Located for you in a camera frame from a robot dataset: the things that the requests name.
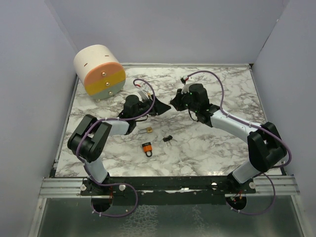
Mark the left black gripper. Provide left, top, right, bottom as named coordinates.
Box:
left=133, top=94, right=171, bottom=120

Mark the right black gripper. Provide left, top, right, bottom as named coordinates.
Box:
left=170, top=88, right=198, bottom=114

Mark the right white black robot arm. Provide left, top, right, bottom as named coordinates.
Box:
left=170, top=83, right=287, bottom=193

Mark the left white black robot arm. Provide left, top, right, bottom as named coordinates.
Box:
left=67, top=95, right=171, bottom=195

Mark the black head key bunch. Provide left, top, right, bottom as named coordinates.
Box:
left=162, top=135, right=177, bottom=147

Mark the small brass padlock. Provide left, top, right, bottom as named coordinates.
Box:
left=138, top=127, right=153, bottom=134

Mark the orange black padlock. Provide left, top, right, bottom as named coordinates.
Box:
left=142, top=142, right=153, bottom=158

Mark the round pastel drawer box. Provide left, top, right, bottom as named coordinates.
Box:
left=73, top=44, right=126, bottom=100

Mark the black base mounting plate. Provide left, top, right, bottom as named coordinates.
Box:
left=80, top=176, right=256, bottom=205

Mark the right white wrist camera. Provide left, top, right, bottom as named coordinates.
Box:
left=180, top=76, right=190, bottom=94

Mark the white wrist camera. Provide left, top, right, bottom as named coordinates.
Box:
left=137, top=84, right=152, bottom=101
left=180, top=76, right=190, bottom=94

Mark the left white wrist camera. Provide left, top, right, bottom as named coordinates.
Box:
left=137, top=84, right=152, bottom=101

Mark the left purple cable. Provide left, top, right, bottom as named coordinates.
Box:
left=76, top=78, right=156, bottom=218

